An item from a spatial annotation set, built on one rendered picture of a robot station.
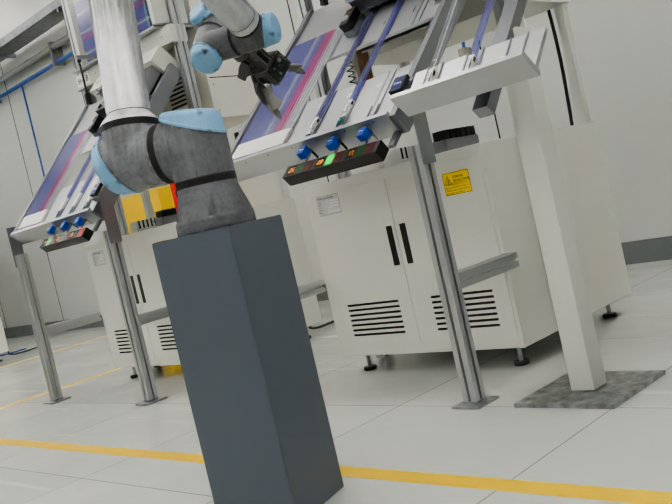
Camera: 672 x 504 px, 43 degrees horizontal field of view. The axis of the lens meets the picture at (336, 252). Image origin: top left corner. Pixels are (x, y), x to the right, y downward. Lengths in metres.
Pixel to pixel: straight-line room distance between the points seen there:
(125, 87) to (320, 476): 0.83
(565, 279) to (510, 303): 0.38
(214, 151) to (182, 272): 0.23
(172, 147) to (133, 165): 0.09
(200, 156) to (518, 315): 1.08
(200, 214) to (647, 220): 2.67
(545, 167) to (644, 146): 1.97
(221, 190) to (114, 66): 0.33
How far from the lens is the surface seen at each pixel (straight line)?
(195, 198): 1.58
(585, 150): 2.76
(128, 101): 1.70
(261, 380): 1.54
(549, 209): 1.96
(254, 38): 2.02
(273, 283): 1.59
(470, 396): 2.10
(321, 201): 2.70
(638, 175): 3.92
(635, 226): 3.96
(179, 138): 1.59
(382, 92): 2.20
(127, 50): 1.73
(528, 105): 1.96
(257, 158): 2.41
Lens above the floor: 0.54
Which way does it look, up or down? 3 degrees down
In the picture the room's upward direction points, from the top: 13 degrees counter-clockwise
